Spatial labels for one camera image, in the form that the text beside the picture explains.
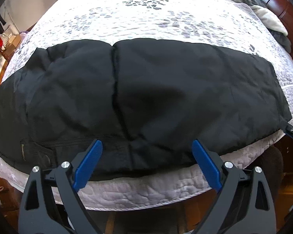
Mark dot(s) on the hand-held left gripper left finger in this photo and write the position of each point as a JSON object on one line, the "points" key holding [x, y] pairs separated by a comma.
{"points": [[87, 167]]}

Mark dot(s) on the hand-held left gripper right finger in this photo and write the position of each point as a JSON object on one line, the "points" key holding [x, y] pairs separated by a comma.
{"points": [[207, 167]]}

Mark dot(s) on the black pants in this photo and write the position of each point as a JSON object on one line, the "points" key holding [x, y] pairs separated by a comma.
{"points": [[141, 97]]}

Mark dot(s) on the wooden bedside cabinet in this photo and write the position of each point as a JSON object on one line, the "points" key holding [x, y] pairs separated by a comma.
{"points": [[291, 156]]}

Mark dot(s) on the dark grey garment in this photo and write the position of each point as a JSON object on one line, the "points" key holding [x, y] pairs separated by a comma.
{"points": [[283, 40]]}

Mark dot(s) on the wooden bed headboard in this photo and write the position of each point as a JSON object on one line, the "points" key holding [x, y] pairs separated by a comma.
{"points": [[283, 7]]}

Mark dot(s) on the cardboard box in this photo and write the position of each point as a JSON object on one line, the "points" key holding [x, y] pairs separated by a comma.
{"points": [[12, 41]]}

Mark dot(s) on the quilted floral bedspread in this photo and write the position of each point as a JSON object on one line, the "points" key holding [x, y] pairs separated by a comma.
{"points": [[161, 17]]}

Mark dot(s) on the wooden bed frame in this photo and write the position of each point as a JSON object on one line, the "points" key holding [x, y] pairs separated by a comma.
{"points": [[149, 220]]}

